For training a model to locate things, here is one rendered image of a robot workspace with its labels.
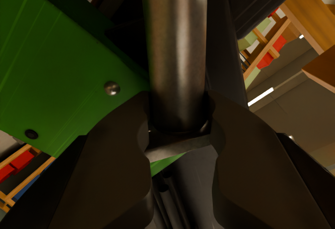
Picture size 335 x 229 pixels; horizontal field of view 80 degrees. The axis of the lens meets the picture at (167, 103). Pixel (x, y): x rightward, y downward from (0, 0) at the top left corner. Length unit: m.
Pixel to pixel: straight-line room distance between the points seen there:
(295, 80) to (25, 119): 7.58
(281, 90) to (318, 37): 6.76
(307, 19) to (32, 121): 0.90
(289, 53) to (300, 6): 8.60
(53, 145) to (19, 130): 0.03
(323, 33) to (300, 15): 0.11
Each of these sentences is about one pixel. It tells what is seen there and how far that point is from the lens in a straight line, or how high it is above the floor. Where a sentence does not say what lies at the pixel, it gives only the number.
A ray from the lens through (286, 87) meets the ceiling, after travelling 7.68.
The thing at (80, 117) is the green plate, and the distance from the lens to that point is 0.16.
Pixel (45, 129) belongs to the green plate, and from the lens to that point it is 0.19.
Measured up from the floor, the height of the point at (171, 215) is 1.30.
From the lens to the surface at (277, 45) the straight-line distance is 3.72.
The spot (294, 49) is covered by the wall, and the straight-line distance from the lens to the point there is 9.51.
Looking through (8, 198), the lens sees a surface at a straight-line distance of 5.28.
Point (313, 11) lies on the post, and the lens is 0.95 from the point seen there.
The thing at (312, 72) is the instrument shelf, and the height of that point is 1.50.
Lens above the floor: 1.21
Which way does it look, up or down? 7 degrees up
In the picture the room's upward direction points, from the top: 135 degrees clockwise
